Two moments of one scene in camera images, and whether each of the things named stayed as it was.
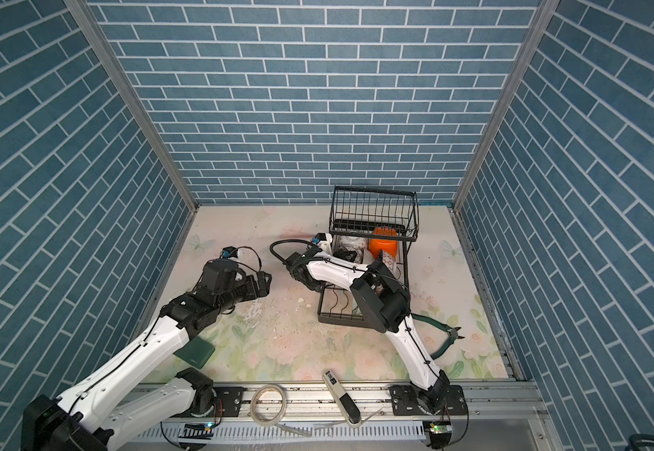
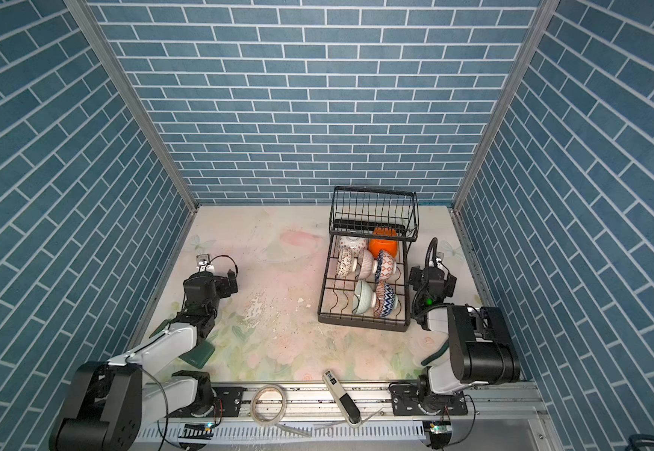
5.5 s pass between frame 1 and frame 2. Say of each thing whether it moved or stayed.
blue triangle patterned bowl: stayed
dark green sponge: stayed
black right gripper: moved
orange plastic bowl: stayed
